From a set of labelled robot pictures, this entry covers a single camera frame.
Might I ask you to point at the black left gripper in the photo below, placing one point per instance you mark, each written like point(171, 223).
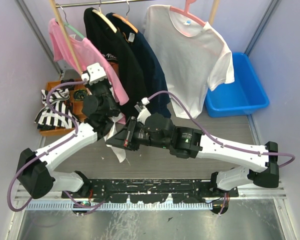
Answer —
point(92, 86)

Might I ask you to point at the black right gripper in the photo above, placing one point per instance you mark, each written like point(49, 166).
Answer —
point(125, 139)

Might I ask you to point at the white t-shirt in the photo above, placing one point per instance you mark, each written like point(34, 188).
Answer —
point(195, 58)
point(111, 140)

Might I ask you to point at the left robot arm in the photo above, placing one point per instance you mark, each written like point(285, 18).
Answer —
point(37, 169)

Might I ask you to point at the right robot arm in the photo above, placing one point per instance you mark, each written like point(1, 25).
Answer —
point(255, 164)

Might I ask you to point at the navy blue t-shirt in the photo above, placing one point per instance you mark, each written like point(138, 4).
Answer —
point(153, 74)

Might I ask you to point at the pink t-shirt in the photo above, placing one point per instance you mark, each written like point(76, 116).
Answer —
point(87, 54)

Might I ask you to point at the black printed t-shirt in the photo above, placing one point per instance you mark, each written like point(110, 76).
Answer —
point(130, 72)

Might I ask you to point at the wooden hanger under navy shirt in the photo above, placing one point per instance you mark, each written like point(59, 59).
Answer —
point(126, 18)

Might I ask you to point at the green hanger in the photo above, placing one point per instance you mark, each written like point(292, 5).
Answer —
point(66, 24)

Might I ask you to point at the wooden hanger under black shirt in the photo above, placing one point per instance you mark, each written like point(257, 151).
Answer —
point(99, 13)

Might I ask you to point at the white hanging t-shirt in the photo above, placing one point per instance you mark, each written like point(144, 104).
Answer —
point(195, 58)

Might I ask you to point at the pink plastic hanger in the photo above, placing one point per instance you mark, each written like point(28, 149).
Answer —
point(185, 12)

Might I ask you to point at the green black belt roll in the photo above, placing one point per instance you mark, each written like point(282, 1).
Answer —
point(79, 95)

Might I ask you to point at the orange wooden organizer tray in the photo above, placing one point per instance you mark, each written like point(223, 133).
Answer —
point(50, 123)

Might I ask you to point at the blue plastic bin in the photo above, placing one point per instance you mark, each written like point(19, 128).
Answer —
point(244, 96)

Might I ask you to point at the wooden clothes rack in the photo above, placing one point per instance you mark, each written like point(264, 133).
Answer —
point(71, 46)

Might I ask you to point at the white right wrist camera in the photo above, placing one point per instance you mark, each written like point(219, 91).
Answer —
point(143, 112)

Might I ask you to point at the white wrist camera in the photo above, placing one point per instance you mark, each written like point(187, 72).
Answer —
point(143, 112)
point(94, 73)

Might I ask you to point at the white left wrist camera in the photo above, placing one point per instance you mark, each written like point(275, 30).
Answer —
point(94, 73)

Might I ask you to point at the perforated metal cable tray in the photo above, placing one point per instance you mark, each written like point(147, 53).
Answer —
point(68, 205)

